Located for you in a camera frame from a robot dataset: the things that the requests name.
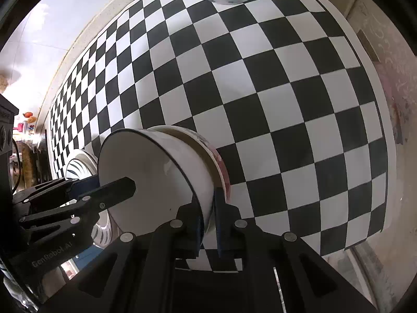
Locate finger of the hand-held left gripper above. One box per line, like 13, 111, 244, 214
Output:
20, 177, 136, 236
12, 175, 100, 218

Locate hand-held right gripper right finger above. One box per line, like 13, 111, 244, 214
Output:
213, 190, 379, 313

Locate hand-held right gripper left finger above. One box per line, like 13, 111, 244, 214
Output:
70, 196, 209, 313

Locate white bowl dark rim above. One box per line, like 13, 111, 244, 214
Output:
97, 129, 216, 245

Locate white patterned bowl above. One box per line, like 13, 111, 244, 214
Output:
153, 125, 232, 203

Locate black striped white plate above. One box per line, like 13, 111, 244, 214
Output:
63, 149, 113, 246

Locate black white checkered cloth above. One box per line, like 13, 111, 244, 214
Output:
48, 0, 388, 273

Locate patterned glass sliding door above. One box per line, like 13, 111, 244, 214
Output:
345, 0, 417, 300

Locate colourful wall stickers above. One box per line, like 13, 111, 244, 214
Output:
20, 111, 36, 137

